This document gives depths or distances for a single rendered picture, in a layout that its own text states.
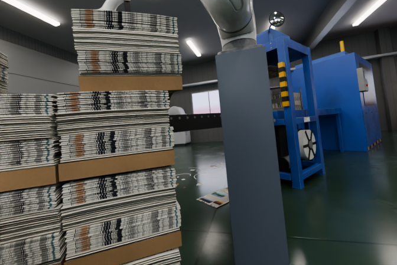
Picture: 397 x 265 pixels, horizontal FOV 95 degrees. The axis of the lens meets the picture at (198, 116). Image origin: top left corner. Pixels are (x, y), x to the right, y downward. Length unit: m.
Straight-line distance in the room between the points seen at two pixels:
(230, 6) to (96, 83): 0.47
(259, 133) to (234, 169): 0.18
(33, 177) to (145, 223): 0.29
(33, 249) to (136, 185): 0.25
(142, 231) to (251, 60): 0.68
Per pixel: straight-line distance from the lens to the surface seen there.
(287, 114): 2.06
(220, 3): 0.68
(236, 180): 0.78
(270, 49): 2.24
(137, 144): 0.54
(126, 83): 0.57
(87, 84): 0.59
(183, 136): 6.92
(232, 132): 0.75
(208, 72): 7.76
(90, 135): 0.55
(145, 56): 0.59
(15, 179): 0.61
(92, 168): 0.55
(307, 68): 2.67
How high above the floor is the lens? 0.71
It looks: 3 degrees up
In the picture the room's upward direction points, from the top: 5 degrees counter-clockwise
